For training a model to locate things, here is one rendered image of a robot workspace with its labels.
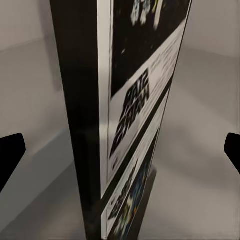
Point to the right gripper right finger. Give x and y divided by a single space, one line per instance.
232 149

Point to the poster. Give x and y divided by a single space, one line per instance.
117 59

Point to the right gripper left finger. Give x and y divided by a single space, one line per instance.
12 149

